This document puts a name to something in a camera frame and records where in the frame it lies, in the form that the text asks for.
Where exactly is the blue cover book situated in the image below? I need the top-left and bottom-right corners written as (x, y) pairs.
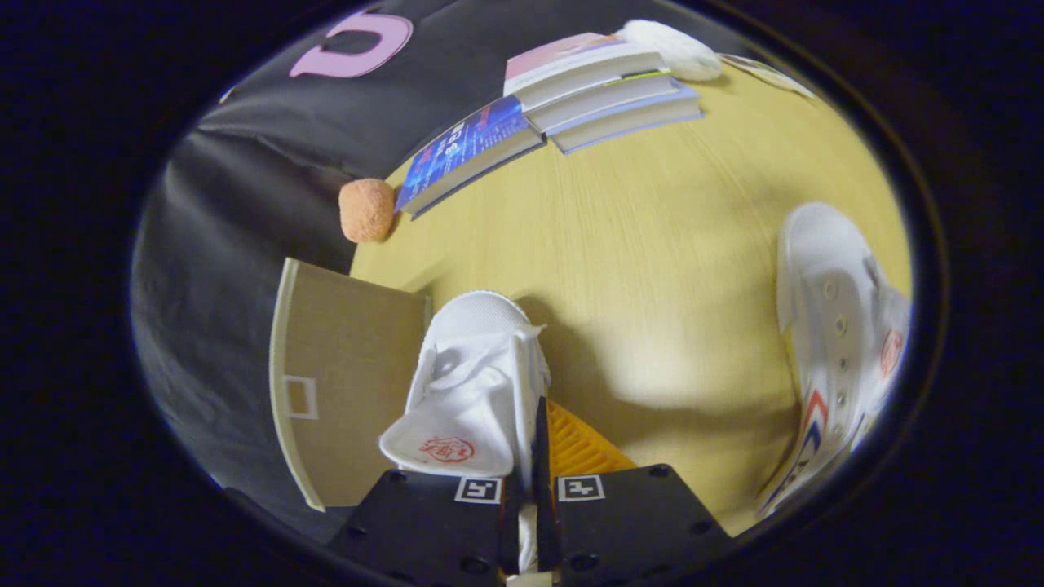
top-left (395, 95), bottom-right (546, 221)

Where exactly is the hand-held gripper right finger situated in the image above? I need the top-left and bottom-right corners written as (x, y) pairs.
top-left (530, 397), bottom-right (732, 587)

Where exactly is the beige fabric storage box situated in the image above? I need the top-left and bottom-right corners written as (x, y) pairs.
top-left (269, 258), bottom-right (431, 513)

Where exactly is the white plush toy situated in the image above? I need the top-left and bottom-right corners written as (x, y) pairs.
top-left (613, 20), bottom-right (723, 82)

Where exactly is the white stacked book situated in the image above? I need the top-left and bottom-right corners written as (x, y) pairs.
top-left (526, 72), bottom-right (694, 135)

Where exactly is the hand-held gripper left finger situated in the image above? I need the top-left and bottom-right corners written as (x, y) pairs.
top-left (326, 469), bottom-right (523, 587)

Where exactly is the white divided snack plate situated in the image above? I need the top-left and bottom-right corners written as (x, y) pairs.
top-left (720, 53), bottom-right (816, 100)

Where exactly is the pale blue stacked book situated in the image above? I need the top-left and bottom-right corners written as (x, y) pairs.
top-left (551, 86), bottom-right (704, 154)

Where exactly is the pink cover book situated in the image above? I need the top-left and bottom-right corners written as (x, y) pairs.
top-left (503, 33), bottom-right (666, 111)

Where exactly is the white canvas shoe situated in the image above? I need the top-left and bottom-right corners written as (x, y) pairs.
top-left (378, 290), bottom-right (552, 572)
top-left (754, 202), bottom-right (912, 519)

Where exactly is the orange textured ball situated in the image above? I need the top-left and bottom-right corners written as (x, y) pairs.
top-left (338, 178), bottom-right (396, 243)

